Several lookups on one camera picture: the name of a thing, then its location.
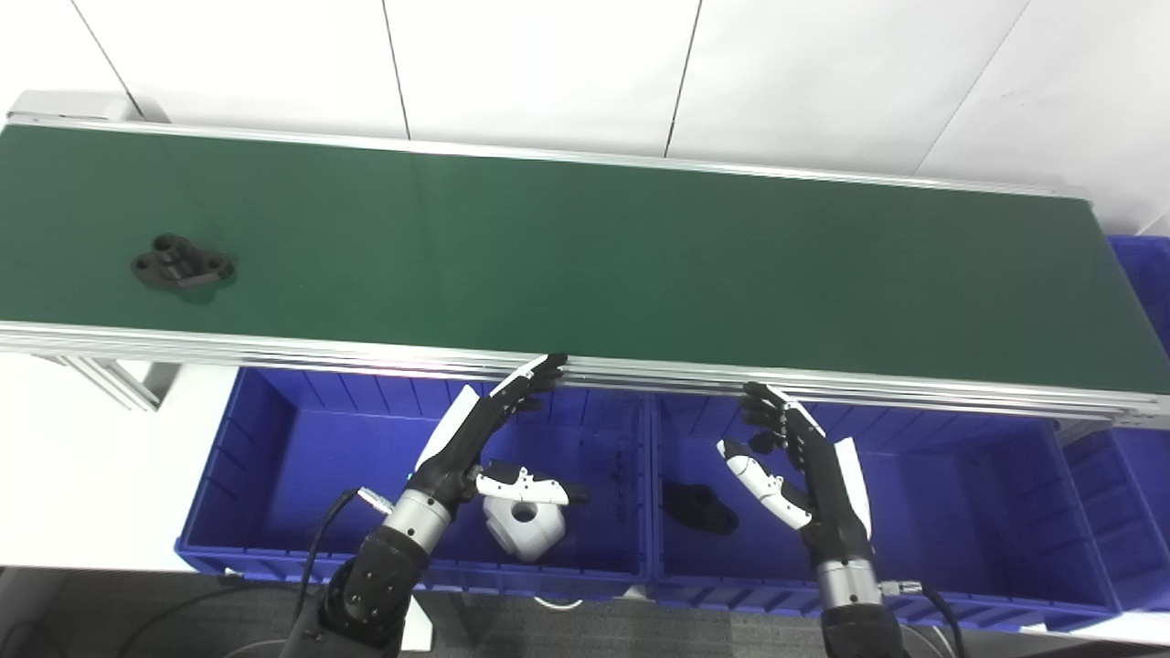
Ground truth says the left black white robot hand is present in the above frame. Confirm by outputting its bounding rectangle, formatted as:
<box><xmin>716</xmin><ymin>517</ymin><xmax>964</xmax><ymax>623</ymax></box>
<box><xmin>413</xmin><ymin>353</ymin><xmax>591</xmax><ymax>515</ymax></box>

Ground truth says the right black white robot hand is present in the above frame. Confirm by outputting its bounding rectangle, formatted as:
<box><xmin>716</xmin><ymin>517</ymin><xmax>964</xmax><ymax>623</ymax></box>
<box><xmin>716</xmin><ymin>381</ymin><xmax>876</xmax><ymax>566</ymax></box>

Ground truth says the black flanged metal part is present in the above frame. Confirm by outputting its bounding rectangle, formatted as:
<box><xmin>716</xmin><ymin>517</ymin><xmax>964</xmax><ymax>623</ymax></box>
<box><xmin>131</xmin><ymin>234</ymin><xmax>237</xmax><ymax>292</ymax></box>
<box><xmin>662</xmin><ymin>481</ymin><xmax>739</xmax><ymax>536</ymax></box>

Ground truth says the white rounded plastic part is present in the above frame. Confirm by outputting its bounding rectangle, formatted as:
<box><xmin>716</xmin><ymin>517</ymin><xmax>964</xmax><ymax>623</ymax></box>
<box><xmin>482</xmin><ymin>493</ymin><xmax>568</xmax><ymax>563</ymax></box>

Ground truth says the blue plastic bin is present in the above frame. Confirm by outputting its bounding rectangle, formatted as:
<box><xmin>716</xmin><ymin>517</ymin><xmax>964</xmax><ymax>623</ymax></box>
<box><xmin>174</xmin><ymin>366</ymin><xmax>652</xmax><ymax>604</ymax></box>
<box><xmin>645</xmin><ymin>391</ymin><xmax>1123</xmax><ymax>633</ymax></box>
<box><xmin>1060</xmin><ymin>235</ymin><xmax>1170</xmax><ymax>613</ymax></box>

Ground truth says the green conveyor belt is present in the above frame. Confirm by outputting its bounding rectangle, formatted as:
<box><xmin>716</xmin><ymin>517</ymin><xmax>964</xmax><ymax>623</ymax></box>
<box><xmin>0</xmin><ymin>123</ymin><xmax>1170</xmax><ymax>396</ymax></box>
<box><xmin>0</xmin><ymin>90</ymin><xmax>1170</xmax><ymax>430</ymax></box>

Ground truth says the aluminium conveyor leg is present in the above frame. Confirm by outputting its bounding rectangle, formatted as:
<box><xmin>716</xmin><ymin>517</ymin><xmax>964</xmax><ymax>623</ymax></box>
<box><xmin>41</xmin><ymin>355</ymin><xmax>179</xmax><ymax>412</ymax></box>

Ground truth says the grey conveyor end housing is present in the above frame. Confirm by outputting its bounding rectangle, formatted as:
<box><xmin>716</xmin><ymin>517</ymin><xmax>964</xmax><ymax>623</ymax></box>
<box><xmin>7</xmin><ymin>90</ymin><xmax>170</xmax><ymax>124</ymax></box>

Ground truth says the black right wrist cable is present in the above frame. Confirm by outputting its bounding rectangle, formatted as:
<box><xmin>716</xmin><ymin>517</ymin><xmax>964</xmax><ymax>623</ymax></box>
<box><xmin>879</xmin><ymin>578</ymin><xmax>968</xmax><ymax>658</ymax></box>

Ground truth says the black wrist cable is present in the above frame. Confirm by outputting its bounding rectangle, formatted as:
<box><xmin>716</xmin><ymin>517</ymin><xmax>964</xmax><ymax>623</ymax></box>
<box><xmin>291</xmin><ymin>487</ymin><xmax>396</xmax><ymax>631</ymax></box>
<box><xmin>879</xmin><ymin>578</ymin><xmax>968</xmax><ymax>658</ymax></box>

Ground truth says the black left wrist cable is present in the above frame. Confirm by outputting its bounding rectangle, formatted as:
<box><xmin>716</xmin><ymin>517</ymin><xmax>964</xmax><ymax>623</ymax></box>
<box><xmin>291</xmin><ymin>487</ymin><xmax>396</xmax><ymax>631</ymax></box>

